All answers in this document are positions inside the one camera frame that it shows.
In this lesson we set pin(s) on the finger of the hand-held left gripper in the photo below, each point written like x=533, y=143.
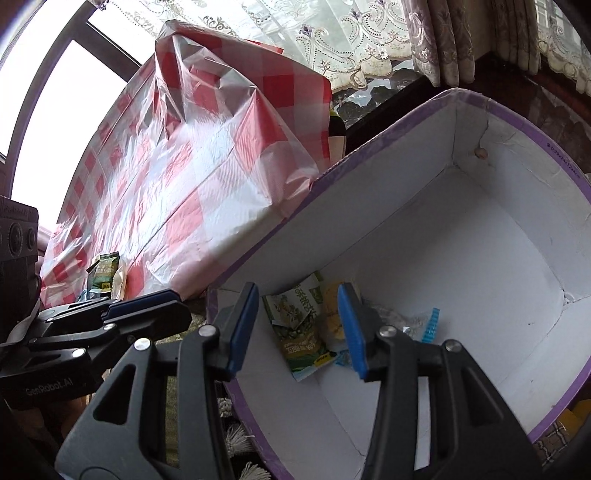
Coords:
x=152, y=319
x=138, y=302

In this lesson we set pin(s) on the clear packet with blue edge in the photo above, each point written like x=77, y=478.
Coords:
x=401, y=323

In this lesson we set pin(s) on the dark window frame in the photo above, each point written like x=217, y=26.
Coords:
x=46, y=69

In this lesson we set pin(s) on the red white checked plastic tablecloth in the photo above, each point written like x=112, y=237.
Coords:
x=184, y=184

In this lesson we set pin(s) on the purple cardboard box white inside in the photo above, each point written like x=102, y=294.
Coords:
x=461, y=258

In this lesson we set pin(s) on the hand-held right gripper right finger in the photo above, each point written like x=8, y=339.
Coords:
x=353, y=337

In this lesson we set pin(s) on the pale yellow cookie packet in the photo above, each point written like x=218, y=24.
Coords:
x=331, y=314

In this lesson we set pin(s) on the tasselled beige cloth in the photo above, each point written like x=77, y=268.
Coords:
x=240, y=438

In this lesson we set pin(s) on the dark green snack packet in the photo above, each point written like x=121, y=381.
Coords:
x=105, y=272

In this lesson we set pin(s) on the small beige snack packet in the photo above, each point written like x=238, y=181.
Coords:
x=121, y=281

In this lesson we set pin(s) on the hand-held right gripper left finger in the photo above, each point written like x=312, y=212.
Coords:
x=244, y=332

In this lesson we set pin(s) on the dark wooden windowsill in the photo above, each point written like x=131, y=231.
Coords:
x=531, y=92

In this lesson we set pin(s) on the mauve embroidered drape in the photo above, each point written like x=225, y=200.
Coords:
x=461, y=37

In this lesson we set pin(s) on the white lace curtain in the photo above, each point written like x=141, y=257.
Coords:
x=323, y=37
x=561, y=41

